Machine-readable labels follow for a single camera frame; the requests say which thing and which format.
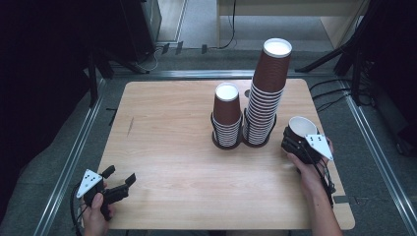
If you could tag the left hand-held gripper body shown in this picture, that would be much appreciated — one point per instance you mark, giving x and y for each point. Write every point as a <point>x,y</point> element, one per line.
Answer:
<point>89,182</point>

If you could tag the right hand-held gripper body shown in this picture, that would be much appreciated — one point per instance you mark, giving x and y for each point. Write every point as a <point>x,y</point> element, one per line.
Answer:
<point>319,146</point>

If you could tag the brown paper cup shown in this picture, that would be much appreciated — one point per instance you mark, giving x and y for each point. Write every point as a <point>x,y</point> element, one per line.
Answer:
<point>301,126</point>

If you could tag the black cup stack holder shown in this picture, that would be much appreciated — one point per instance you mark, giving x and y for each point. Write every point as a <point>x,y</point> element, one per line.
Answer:
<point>255,145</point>
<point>226,148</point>

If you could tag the tall stack of brown cups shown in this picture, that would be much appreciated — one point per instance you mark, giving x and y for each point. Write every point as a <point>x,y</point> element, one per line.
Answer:
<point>270,70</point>

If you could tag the person's right hand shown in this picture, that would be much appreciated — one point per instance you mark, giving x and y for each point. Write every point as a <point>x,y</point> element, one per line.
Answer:
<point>314,177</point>

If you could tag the person's left hand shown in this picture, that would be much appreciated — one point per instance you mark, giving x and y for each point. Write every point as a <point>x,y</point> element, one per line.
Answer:
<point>95,223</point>

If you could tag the short stack of brown cups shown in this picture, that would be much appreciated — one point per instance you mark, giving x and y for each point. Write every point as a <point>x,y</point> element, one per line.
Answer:
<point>226,109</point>

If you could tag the black tripod stand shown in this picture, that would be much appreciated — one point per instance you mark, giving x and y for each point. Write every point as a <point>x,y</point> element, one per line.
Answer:
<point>327,59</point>

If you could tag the dark equipment base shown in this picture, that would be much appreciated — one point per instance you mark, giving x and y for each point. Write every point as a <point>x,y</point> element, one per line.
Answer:
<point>408,141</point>

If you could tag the black metal stand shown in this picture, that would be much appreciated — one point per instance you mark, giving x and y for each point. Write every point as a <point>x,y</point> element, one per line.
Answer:
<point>93,78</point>

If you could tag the black curtain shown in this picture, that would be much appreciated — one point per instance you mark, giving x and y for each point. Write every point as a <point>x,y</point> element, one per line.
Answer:
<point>32,98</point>

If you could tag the small dark floor block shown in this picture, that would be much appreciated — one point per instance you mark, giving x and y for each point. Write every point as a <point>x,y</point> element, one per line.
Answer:
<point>179,47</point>
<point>204,49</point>
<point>165,48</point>

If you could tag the light wooden furniture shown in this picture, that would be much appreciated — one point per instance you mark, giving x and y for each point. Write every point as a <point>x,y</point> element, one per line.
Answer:
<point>295,8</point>

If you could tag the black cabinet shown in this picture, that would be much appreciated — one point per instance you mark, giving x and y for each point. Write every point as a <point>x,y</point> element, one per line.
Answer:
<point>137,29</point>

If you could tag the long metal floor rail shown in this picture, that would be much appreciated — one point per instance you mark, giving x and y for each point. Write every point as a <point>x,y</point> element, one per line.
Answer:
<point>377,154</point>
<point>70,170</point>
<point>196,74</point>

